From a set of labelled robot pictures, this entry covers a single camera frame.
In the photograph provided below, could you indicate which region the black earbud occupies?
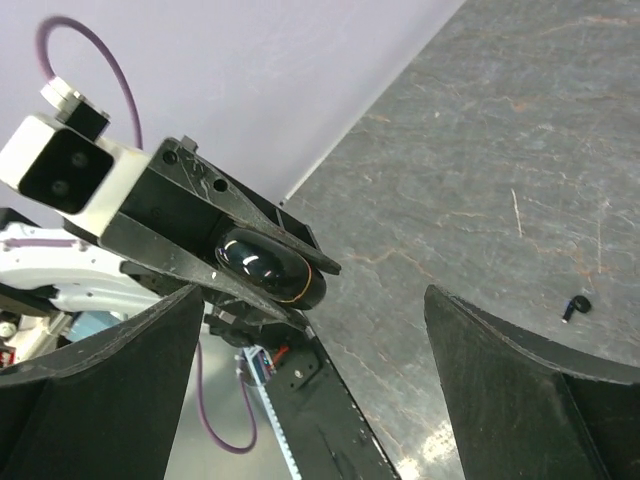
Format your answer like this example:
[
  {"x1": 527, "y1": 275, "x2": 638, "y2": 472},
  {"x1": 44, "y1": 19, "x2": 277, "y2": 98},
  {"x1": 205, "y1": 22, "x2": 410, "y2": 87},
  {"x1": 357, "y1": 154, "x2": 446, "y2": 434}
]
[{"x1": 561, "y1": 295, "x2": 592, "y2": 323}]

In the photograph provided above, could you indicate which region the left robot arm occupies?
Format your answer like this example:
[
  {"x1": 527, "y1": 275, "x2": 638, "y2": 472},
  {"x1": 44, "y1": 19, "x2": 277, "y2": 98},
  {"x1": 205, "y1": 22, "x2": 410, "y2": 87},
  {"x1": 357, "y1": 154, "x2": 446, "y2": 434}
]
[{"x1": 1, "y1": 130, "x2": 341, "y2": 346}]

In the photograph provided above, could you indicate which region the slotted cable duct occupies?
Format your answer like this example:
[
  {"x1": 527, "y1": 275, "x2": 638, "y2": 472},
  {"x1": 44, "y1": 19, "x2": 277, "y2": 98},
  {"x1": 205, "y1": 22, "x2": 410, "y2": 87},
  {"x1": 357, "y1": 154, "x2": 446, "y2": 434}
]
[{"x1": 241, "y1": 346, "x2": 302, "y2": 480}]

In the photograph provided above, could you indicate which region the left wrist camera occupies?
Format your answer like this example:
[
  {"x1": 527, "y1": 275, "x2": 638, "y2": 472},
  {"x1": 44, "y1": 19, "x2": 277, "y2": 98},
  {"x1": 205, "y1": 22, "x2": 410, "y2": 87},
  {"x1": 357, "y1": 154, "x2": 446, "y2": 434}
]
[{"x1": 1, "y1": 77, "x2": 151, "y2": 237}]

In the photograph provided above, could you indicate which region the black earbud charging case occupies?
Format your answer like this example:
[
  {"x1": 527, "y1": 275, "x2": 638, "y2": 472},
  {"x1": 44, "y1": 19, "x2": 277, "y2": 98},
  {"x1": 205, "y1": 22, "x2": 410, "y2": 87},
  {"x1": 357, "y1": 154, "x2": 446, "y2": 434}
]
[{"x1": 215, "y1": 227, "x2": 327, "y2": 310}]

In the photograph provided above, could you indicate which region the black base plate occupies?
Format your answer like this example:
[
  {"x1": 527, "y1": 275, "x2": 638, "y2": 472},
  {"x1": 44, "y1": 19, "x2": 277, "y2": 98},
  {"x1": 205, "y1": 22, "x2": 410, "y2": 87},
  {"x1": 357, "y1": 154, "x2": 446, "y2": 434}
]
[{"x1": 266, "y1": 331, "x2": 399, "y2": 480}]

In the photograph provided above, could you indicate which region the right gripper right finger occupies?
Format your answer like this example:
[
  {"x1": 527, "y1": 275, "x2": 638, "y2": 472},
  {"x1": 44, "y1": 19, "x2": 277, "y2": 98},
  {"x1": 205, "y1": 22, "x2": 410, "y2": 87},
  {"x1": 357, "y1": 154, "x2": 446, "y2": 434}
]
[{"x1": 424, "y1": 285, "x2": 639, "y2": 479}]

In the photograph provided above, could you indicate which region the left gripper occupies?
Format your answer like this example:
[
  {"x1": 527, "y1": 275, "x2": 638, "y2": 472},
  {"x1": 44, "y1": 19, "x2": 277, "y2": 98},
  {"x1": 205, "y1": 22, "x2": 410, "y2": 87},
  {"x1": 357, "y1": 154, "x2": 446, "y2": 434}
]
[{"x1": 99, "y1": 137, "x2": 341, "y2": 330}]

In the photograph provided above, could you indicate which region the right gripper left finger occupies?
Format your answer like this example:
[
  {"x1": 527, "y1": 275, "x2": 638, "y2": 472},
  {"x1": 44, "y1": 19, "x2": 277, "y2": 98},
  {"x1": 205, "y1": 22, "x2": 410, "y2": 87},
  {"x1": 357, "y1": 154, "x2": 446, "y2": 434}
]
[{"x1": 1, "y1": 286, "x2": 204, "y2": 479}]

